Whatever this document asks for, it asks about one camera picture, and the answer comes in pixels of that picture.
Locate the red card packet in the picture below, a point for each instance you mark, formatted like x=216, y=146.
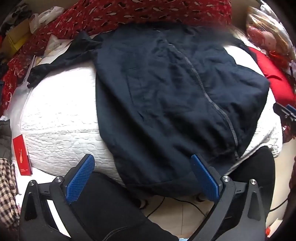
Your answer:
x=22, y=155

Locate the plush doll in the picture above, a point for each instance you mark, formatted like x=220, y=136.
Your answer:
x=266, y=37

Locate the white quilted bedspread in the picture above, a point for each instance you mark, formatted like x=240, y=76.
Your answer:
x=57, y=115

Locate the dark navy zip jacket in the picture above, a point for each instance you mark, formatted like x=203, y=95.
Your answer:
x=161, y=92

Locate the checked cloth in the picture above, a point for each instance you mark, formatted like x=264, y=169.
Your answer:
x=8, y=192

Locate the yellow cardboard box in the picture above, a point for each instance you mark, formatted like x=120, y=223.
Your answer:
x=16, y=37

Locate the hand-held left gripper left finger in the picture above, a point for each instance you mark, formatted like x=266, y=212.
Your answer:
x=78, y=179

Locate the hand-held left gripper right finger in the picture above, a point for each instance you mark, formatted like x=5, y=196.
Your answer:
x=205, y=178

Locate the white plastic bag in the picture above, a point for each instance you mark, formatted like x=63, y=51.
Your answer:
x=47, y=16

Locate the white paper packet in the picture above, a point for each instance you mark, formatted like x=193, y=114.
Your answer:
x=55, y=45

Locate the red cushion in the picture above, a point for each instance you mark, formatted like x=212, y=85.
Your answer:
x=275, y=71

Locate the red printed blanket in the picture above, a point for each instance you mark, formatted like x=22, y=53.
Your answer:
x=115, y=14

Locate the black trousers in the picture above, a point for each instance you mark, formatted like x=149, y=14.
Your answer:
x=111, y=204

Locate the dark olive cloth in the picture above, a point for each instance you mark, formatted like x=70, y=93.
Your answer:
x=5, y=139

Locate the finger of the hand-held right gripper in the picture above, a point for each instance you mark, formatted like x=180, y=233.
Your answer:
x=283, y=111

